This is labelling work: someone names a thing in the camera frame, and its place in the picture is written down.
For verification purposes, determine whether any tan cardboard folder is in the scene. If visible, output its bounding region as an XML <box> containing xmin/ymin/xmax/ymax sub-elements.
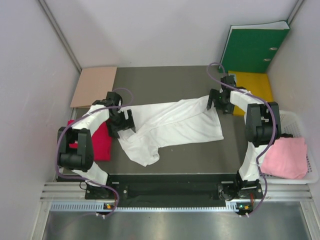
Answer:
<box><xmin>70</xmin><ymin>66</ymin><xmax>117</xmax><ymax>108</ymax></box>

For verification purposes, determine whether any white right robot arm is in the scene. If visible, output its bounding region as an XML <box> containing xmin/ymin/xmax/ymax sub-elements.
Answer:
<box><xmin>206</xmin><ymin>75</ymin><xmax>282</xmax><ymax>198</ymax></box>

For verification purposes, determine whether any yellow plastic folder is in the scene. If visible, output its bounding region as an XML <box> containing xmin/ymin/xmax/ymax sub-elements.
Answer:
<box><xmin>228</xmin><ymin>71</ymin><xmax>274</xmax><ymax>102</ymax></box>

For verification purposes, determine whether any grey slotted cable duct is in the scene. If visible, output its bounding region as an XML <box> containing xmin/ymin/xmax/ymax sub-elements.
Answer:
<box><xmin>49</xmin><ymin>201</ymin><xmax>256</xmax><ymax>213</ymax></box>

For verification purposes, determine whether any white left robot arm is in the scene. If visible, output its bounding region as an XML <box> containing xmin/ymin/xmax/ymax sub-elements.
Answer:
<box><xmin>56</xmin><ymin>91</ymin><xmax>135</xmax><ymax>199</ymax></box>

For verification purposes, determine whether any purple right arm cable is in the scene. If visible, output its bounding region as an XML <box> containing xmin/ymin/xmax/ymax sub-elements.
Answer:
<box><xmin>206</xmin><ymin>62</ymin><xmax>280</xmax><ymax>217</ymax></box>

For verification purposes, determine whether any black t shirt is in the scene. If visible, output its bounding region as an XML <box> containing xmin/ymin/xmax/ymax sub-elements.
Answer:
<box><xmin>280</xmin><ymin>133</ymin><xmax>294</xmax><ymax>138</ymax></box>

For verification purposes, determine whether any folded red t shirt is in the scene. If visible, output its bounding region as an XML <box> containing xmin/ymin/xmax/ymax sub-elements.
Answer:
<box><xmin>60</xmin><ymin>121</ymin><xmax>112</xmax><ymax>163</ymax></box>

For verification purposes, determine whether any green ring binder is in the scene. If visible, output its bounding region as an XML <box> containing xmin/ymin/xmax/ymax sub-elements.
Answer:
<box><xmin>220</xmin><ymin>20</ymin><xmax>291</xmax><ymax>73</ymax></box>

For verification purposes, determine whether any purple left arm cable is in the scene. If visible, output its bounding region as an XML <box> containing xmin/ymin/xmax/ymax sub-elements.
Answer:
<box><xmin>54</xmin><ymin>87</ymin><xmax>134</xmax><ymax>218</ymax></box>

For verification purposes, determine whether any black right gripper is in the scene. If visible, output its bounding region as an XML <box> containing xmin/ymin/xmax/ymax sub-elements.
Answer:
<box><xmin>207</xmin><ymin>89</ymin><xmax>235</xmax><ymax>115</ymax></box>

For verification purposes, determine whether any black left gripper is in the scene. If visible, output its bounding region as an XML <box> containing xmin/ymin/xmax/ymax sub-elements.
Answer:
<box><xmin>105</xmin><ymin>109</ymin><xmax>135</xmax><ymax>138</ymax></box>

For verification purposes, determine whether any pink t shirt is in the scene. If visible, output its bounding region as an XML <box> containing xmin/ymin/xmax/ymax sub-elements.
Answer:
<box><xmin>260</xmin><ymin>137</ymin><xmax>308</xmax><ymax>180</ymax></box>

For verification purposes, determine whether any white plastic laundry basket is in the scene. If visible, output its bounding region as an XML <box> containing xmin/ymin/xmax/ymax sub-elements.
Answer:
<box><xmin>265</xmin><ymin>110</ymin><xmax>319</xmax><ymax>185</ymax></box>

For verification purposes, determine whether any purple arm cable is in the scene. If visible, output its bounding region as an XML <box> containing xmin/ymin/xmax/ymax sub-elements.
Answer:
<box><xmin>54</xmin><ymin>87</ymin><xmax>134</xmax><ymax>218</ymax></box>
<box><xmin>206</xmin><ymin>62</ymin><xmax>280</xmax><ymax>217</ymax></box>

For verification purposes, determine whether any white t shirt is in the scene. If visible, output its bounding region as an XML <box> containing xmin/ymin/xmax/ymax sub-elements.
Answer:
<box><xmin>118</xmin><ymin>95</ymin><xmax>224</xmax><ymax>167</ymax></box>

